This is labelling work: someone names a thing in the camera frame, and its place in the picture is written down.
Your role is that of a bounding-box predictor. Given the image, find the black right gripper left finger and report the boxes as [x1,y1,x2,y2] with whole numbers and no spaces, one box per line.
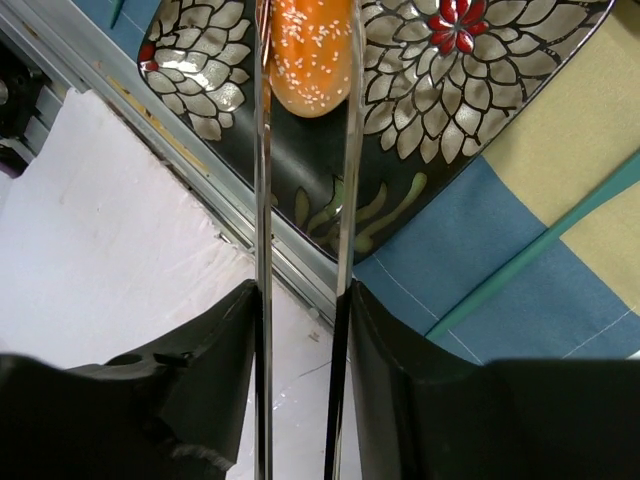
[1,280,256,479]

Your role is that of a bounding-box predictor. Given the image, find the green plastic knife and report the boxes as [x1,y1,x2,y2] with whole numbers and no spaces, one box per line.
[425,152,639,341]

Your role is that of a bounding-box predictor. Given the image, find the blue and beige placemat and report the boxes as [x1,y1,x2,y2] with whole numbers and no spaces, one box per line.
[102,0,640,365]

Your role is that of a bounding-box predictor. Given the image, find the black floral square plate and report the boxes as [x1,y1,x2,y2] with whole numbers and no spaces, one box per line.
[138,1,612,259]

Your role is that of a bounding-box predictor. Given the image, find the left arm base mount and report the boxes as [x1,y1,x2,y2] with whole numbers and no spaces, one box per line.
[1,39,46,179]

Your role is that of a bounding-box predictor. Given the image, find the metal serving tongs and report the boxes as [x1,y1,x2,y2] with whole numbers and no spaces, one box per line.
[254,1,365,479]

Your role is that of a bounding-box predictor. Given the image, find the round bread roll top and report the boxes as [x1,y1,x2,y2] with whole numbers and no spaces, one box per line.
[270,0,353,118]

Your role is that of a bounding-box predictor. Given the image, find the aluminium table frame rail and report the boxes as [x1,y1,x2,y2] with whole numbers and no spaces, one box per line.
[0,9,341,326]

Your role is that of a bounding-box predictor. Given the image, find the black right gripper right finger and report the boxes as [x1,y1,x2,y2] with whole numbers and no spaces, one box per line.
[350,282,639,479]

